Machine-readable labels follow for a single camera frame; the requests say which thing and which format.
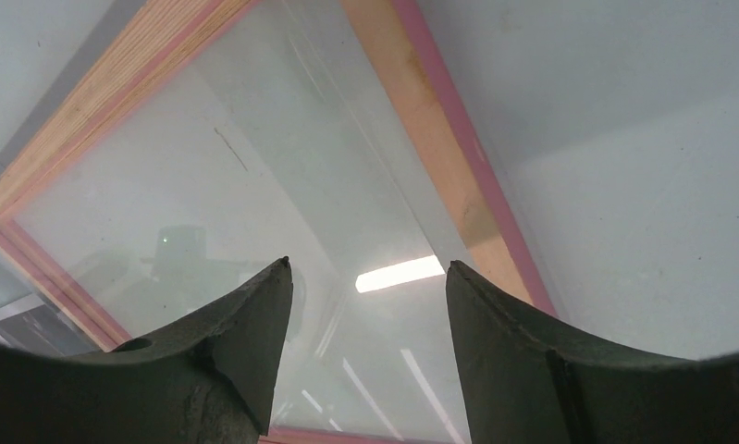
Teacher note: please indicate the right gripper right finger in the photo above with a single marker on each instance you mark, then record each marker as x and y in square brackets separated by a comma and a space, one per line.
[527, 377]

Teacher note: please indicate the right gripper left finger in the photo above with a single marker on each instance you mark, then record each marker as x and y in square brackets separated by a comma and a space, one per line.
[208, 377]

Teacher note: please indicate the landscape photo print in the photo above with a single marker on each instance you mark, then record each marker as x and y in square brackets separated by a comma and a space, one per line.
[33, 324]

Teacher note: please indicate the pink wooden picture frame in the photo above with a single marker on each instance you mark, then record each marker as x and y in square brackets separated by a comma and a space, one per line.
[160, 40]

